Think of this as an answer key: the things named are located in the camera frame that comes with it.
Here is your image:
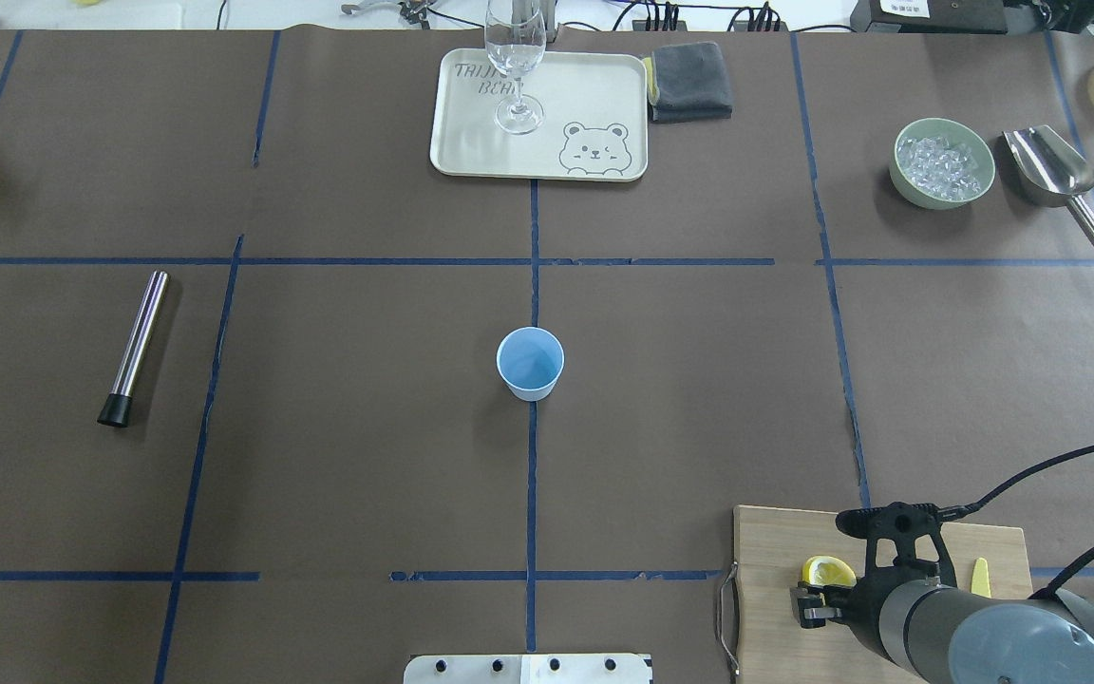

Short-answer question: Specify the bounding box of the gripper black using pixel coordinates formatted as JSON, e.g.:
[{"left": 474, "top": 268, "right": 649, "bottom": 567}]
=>
[{"left": 790, "top": 579, "right": 891, "bottom": 636}]

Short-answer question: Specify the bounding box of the lemon wedge piece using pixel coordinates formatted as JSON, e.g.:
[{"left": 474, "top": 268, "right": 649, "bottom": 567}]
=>
[{"left": 800, "top": 555, "right": 857, "bottom": 587}]

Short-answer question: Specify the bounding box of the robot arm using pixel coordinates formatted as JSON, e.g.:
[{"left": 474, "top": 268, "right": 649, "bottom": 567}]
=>
[{"left": 789, "top": 580, "right": 1094, "bottom": 683}]

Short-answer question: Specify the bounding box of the yellow lemon wedge peel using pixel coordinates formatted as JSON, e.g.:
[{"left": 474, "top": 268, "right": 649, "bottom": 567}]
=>
[{"left": 970, "top": 556, "right": 993, "bottom": 599}]

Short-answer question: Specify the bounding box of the blue plastic cup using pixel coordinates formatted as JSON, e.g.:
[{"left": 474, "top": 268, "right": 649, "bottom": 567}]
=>
[{"left": 494, "top": 328, "right": 566, "bottom": 402}]

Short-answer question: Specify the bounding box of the wooden cutting board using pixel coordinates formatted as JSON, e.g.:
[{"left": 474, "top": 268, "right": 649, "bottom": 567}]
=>
[{"left": 732, "top": 505, "right": 1033, "bottom": 683}]

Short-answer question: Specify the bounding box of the green bowl with ice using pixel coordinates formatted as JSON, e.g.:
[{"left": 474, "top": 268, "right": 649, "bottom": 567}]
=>
[{"left": 887, "top": 118, "right": 997, "bottom": 211}]

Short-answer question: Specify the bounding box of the metal ice scoop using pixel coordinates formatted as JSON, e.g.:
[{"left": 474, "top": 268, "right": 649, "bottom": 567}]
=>
[{"left": 1002, "top": 124, "right": 1094, "bottom": 248}]

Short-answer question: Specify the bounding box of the grey folded cloth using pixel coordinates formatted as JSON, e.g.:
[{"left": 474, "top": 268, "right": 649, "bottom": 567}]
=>
[{"left": 642, "top": 42, "right": 734, "bottom": 123}]

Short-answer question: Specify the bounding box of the beige bear tray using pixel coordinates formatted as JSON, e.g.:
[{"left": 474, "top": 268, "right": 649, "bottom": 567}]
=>
[{"left": 429, "top": 48, "right": 651, "bottom": 181}]

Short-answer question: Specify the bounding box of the clear wine glass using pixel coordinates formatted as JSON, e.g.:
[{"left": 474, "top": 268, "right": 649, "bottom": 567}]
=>
[{"left": 482, "top": 1, "right": 547, "bottom": 135}]

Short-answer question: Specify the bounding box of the steel muddler black tip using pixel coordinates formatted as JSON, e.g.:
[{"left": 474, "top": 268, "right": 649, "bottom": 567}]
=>
[{"left": 97, "top": 270, "right": 170, "bottom": 428}]

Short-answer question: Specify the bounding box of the cutting board metal handle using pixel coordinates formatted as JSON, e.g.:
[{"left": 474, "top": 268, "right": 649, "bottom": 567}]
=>
[{"left": 713, "top": 560, "right": 741, "bottom": 683}]

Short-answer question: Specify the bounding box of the white camera pole mount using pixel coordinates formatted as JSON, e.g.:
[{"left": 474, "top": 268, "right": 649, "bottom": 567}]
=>
[{"left": 403, "top": 653, "right": 654, "bottom": 683}]

